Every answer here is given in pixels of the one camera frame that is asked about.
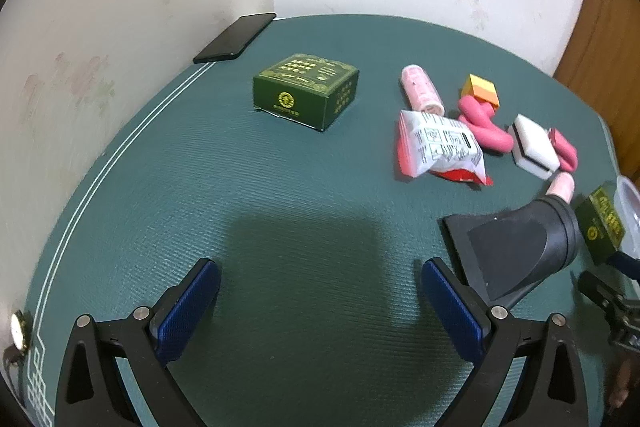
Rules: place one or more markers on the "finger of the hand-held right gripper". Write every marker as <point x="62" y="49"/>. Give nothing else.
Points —
<point x="617" y="317"/>
<point x="627" y="264"/>

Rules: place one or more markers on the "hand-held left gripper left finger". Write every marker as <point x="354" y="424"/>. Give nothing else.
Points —
<point x="187" y="307"/>

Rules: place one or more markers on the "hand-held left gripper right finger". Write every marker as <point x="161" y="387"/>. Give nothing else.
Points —
<point x="450" y="307"/>

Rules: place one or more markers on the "green gold-print box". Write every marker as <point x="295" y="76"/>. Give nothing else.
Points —
<point x="597" y="224"/>
<point x="300" y="87"/>

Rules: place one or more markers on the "clear plastic bowl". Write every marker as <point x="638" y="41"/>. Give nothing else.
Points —
<point x="631" y="207"/>

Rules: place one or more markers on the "black hair dryer nozzle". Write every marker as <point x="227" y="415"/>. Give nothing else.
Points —
<point x="515" y="242"/>

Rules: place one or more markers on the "short pink foam curler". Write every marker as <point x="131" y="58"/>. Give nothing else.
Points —
<point x="565" y="149"/>

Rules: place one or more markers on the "white sponge black stripe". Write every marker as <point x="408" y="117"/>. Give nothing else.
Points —
<point x="532" y="142"/>

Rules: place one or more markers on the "white red snack packet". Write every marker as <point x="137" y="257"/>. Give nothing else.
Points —
<point x="440" y="142"/>

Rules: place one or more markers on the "long pink foam curler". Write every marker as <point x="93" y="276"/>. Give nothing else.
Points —
<point x="480" y="122"/>

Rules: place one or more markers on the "yellow orange toy brick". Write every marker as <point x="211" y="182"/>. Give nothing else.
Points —
<point x="482" y="91"/>

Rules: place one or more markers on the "person's right hand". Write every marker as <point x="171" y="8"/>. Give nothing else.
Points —
<point x="622" y="379"/>

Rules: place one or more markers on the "wristwatch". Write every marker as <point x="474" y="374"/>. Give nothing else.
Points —
<point x="19" y="331"/>

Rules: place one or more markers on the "wooden wardrobe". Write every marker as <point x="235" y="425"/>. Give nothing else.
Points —
<point x="610" y="57"/>

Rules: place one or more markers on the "black smartphone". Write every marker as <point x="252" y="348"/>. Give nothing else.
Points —
<point x="235" y="38"/>

